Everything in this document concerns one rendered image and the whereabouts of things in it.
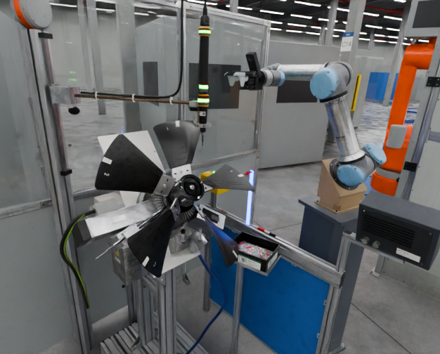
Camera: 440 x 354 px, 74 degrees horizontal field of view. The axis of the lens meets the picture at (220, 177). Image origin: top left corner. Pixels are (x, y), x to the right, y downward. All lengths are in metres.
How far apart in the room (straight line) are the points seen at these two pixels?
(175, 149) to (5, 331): 1.37
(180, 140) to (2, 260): 1.10
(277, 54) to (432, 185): 3.16
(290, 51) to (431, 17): 1.81
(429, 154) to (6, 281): 2.82
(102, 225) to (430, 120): 2.29
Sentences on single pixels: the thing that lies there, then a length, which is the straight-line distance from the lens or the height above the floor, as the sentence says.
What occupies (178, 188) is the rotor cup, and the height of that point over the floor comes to 1.23.
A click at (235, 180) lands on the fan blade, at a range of 1.41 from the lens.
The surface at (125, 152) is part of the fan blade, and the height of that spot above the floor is 1.37.
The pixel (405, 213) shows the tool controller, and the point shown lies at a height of 1.23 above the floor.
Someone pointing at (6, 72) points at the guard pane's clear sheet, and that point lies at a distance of 1.66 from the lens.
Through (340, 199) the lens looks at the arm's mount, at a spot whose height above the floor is 1.08.
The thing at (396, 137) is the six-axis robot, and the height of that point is 0.88.
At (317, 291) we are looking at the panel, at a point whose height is 0.69.
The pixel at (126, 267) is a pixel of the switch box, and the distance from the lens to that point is 1.61.
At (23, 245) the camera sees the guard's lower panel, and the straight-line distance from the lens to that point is 1.87.
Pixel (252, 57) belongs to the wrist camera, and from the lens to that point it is 1.40.
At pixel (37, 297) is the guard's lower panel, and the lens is 2.06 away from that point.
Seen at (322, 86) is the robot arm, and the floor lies 1.63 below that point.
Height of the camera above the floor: 1.68
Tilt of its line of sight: 20 degrees down
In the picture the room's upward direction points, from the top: 2 degrees clockwise
